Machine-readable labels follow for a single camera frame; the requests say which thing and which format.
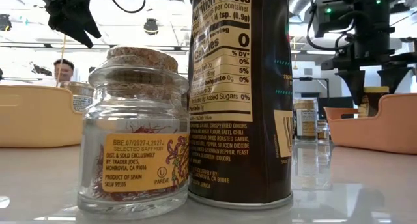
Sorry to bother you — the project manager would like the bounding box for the small cork-stoppered saffron jar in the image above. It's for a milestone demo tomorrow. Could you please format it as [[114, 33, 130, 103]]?
[[77, 45, 191, 220], [316, 119, 330, 141]]

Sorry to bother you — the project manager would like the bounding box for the glass spice jar tan lid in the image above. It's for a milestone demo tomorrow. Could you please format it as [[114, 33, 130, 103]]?
[[59, 81, 95, 113], [294, 98, 319, 142]]

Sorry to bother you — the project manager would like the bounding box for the black ceiling dome fixture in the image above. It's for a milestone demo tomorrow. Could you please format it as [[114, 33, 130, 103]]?
[[143, 18, 160, 36]]

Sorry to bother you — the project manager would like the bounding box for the black tubular stand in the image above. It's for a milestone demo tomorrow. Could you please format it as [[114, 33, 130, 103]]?
[[292, 76, 330, 98]]

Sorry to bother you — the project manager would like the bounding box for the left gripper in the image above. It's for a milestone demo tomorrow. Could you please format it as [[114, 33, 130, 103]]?
[[29, 0, 102, 49]]

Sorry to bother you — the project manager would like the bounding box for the orange plastic bin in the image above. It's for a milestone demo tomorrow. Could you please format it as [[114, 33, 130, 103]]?
[[324, 92, 417, 156]]

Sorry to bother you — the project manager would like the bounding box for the black ceiling-mounted device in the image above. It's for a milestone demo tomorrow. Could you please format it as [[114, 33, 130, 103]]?
[[0, 14, 13, 32]]

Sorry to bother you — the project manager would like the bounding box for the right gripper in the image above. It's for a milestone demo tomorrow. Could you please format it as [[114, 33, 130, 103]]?
[[321, 25, 417, 107]]

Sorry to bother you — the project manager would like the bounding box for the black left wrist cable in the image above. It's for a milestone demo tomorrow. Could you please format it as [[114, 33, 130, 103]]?
[[104, 0, 147, 14]]

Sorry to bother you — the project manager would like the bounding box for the silver ventilation duct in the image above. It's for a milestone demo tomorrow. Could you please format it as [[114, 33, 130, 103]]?
[[289, 0, 326, 16]]

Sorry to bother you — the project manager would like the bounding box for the yellow hanging cable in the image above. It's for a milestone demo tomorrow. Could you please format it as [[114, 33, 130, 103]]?
[[55, 34, 68, 88]]

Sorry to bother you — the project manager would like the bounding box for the person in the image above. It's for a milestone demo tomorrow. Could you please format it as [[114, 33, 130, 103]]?
[[32, 58, 76, 87]]

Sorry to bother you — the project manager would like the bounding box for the brown spice can yellow lid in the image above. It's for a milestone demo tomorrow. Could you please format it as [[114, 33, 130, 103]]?
[[357, 86, 391, 119], [188, 0, 294, 210]]

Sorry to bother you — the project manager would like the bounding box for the black computer monitor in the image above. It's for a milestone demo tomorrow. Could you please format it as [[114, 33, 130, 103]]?
[[317, 96, 354, 109]]

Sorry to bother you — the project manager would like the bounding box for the long ceiling light strip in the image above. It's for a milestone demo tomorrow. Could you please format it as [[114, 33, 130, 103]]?
[[289, 49, 336, 55]]

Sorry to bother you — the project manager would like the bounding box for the yellow plastic bin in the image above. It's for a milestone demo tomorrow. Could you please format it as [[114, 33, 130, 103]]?
[[0, 84, 84, 149]]

